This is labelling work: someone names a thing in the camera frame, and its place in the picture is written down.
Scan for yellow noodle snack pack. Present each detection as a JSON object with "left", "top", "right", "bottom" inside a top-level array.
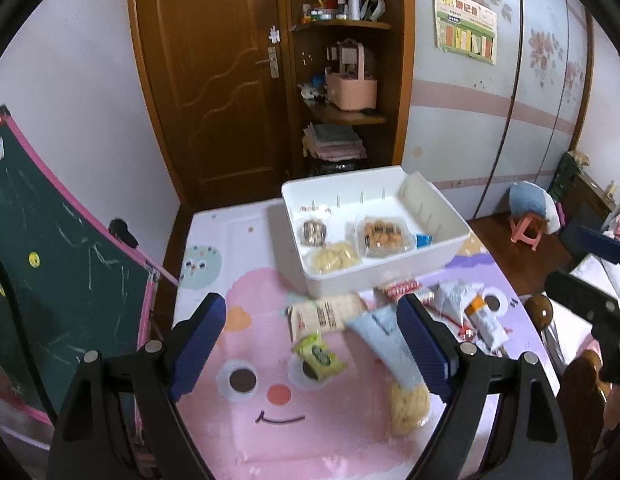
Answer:
[{"left": 389, "top": 382, "right": 430, "bottom": 437}]

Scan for green small snack packet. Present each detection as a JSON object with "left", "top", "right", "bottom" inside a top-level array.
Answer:
[{"left": 293, "top": 332, "right": 347, "bottom": 382}]

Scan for wooden corner shelf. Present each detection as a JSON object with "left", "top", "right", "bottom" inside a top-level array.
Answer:
[{"left": 281, "top": 0, "right": 415, "bottom": 177}]

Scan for clear tray of cookies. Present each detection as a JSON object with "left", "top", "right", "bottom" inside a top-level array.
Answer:
[{"left": 357, "top": 217, "right": 415, "bottom": 258}]

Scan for beige soda cracker packet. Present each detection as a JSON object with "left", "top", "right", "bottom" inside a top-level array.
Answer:
[{"left": 287, "top": 294, "right": 367, "bottom": 344}]

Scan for green chalkboard pink frame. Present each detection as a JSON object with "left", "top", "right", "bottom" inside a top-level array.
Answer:
[{"left": 0, "top": 107, "right": 159, "bottom": 424}]

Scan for round brown snack pack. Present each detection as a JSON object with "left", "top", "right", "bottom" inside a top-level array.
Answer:
[{"left": 300, "top": 219, "right": 327, "bottom": 247}]

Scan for stack of folded cloths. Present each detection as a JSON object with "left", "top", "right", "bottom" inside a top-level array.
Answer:
[{"left": 302, "top": 122, "right": 367, "bottom": 162}]

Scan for silver door handle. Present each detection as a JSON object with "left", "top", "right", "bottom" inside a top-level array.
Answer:
[{"left": 255, "top": 46, "right": 279, "bottom": 79}]

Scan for pink plastic stool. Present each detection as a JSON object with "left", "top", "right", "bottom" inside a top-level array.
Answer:
[{"left": 508, "top": 212, "right": 546, "bottom": 252}]

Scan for brown wooden door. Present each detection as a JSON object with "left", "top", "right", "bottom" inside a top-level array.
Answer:
[{"left": 130, "top": 0, "right": 291, "bottom": 211}]

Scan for yellow chips clear bag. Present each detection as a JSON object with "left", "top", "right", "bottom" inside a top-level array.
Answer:
[{"left": 303, "top": 242, "right": 361, "bottom": 275}]

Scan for orange white snack packet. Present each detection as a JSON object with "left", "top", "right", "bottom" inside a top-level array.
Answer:
[{"left": 465, "top": 295, "right": 508, "bottom": 352}]

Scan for light blue snack bag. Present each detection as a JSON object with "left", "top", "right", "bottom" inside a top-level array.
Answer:
[{"left": 347, "top": 306, "right": 424, "bottom": 390}]

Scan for colourful wall poster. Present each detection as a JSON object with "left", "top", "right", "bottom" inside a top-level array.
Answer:
[{"left": 433, "top": 0, "right": 497, "bottom": 65}]

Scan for red white striped snack packet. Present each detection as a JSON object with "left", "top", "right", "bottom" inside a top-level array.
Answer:
[{"left": 377, "top": 278, "right": 435, "bottom": 306}]

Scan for bottles on top shelf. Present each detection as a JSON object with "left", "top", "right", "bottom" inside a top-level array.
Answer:
[{"left": 300, "top": 0, "right": 386, "bottom": 24}]

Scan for small blue snack packet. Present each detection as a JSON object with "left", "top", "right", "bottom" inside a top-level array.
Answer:
[{"left": 415, "top": 233, "right": 433, "bottom": 248}]

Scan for white plastic storage bin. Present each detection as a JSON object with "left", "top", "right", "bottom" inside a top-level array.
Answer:
[{"left": 282, "top": 166, "right": 470, "bottom": 298}]

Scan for white grey triangular snack bag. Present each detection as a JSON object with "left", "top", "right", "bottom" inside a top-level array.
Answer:
[{"left": 433, "top": 280, "right": 484, "bottom": 325}]

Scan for pink cartoon tablecloth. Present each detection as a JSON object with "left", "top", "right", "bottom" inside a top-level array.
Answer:
[{"left": 172, "top": 198, "right": 562, "bottom": 480}]

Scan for white sliding wardrobe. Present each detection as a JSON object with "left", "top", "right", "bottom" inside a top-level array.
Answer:
[{"left": 402, "top": 0, "right": 588, "bottom": 219}]

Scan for pink handled basket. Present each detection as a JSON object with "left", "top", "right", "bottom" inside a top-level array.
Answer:
[{"left": 325, "top": 38, "right": 378, "bottom": 112}]

